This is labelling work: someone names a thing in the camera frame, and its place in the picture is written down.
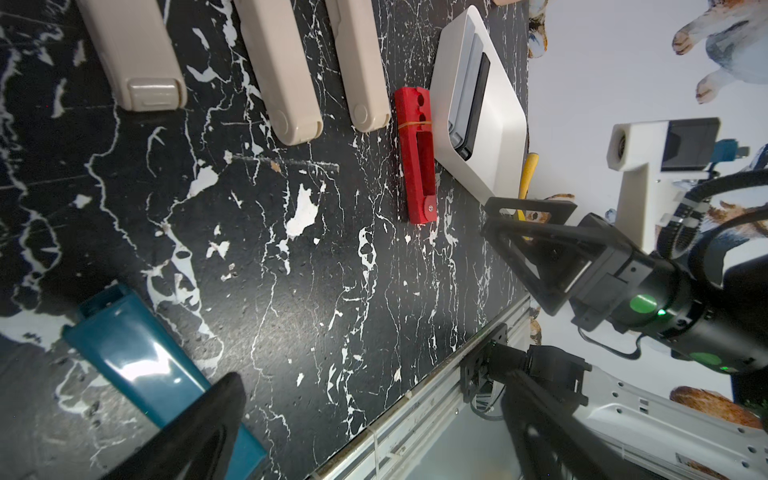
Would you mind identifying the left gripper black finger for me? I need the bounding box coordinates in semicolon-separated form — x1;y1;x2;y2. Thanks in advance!
103;372;248;479

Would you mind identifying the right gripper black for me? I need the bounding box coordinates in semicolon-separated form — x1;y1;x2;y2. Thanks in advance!
482;197;767;375

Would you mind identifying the black plier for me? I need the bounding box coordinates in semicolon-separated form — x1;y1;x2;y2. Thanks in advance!
454;53;490;161

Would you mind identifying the teal plier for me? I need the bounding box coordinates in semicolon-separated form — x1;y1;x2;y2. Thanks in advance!
62;284;267;479

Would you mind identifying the grey plier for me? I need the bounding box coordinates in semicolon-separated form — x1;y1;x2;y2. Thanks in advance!
449;33;483;149

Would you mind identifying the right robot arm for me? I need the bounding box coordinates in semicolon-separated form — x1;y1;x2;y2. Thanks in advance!
460;197;767;479

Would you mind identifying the white storage tray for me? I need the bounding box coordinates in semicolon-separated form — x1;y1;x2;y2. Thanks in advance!
429;6;527;204

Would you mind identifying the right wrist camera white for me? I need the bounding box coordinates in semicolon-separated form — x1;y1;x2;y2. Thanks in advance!
607;117;750;253

